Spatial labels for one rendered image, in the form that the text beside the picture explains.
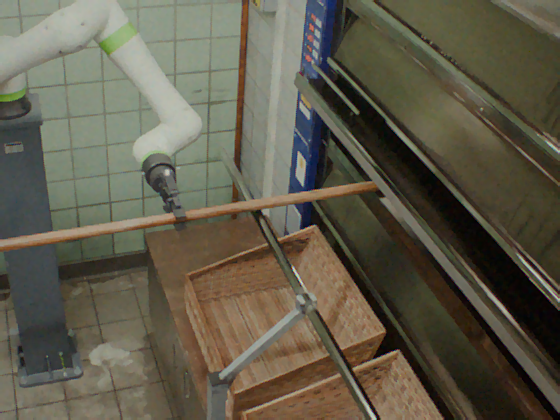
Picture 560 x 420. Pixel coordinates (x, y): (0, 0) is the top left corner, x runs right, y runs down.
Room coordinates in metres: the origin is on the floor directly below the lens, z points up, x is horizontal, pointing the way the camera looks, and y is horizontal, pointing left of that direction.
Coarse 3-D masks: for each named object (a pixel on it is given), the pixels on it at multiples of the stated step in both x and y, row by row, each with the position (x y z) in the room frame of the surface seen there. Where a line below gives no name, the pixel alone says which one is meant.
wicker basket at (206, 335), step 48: (288, 240) 2.03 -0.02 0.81; (192, 288) 1.82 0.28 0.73; (240, 288) 1.96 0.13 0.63; (288, 288) 2.03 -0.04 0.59; (336, 288) 1.84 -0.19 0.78; (240, 336) 1.76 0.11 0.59; (288, 336) 1.79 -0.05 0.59; (336, 336) 1.73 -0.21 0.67; (240, 384) 1.55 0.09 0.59; (288, 384) 1.46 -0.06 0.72
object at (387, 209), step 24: (336, 144) 2.08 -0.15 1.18; (360, 168) 1.94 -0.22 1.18; (384, 216) 1.74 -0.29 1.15; (408, 240) 1.61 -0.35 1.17; (432, 264) 1.50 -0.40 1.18; (456, 288) 1.41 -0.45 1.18; (480, 336) 1.27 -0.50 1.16; (504, 360) 1.18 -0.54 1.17; (528, 384) 1.10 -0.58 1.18; (552, 408) 1.04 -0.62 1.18
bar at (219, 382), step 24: (240, 192) 1.77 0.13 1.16; (264, 216) 1.65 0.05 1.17; (288, 264) 1.45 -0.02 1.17; (312, 312) 1.28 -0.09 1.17; (264, 336) 1.30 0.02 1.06; (240, 360) 1.27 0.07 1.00; (336, 360) 1.14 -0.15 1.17; (216, 384) 1.23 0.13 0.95; (360, 384) 1.07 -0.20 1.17; (216, 408) 1.23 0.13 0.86; (360, 408) 1.01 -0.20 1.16
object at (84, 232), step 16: (304, 192) 1.74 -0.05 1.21; (320, 192) 1.75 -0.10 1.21; (336, 192) 1.76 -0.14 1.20; (352, 192) 1.78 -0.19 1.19; (208, 208) 1.62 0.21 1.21; (224, 208) 1.63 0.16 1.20; (240, 208) 1.64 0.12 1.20; (256, 208) 1.66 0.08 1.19; (112, 224) 1.51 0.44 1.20; (128, 224) 1.52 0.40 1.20; (144, 224) 1.53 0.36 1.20; (160, 224) 1.55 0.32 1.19; (0, 240) 1.40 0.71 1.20; (16, 240) 1.41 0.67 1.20; (32, 240) 1.42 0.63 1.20; (48, 240) 1.43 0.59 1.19; (64, 240) 1.45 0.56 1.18
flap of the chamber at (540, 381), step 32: (352, 96) 2.01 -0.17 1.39; (352, 128) 1.78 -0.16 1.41; (384, 128) 1.83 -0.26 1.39; (384, 160) 1.63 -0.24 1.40; (416, 160) 1.67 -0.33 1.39; (384, 192) 1.49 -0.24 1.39; (416, 192) 1.49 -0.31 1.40; (448, 192) 1.53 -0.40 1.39; (416, 224) 1.35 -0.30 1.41; (448, 224) 1.37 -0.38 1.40; (480, 256) 1.27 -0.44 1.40; (512, 288) 1.17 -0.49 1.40; (544, 320) 1.08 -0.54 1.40; (512, 352) 0.98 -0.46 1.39; (544, 352) 0.98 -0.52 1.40; (544, 384) 0.90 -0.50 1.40
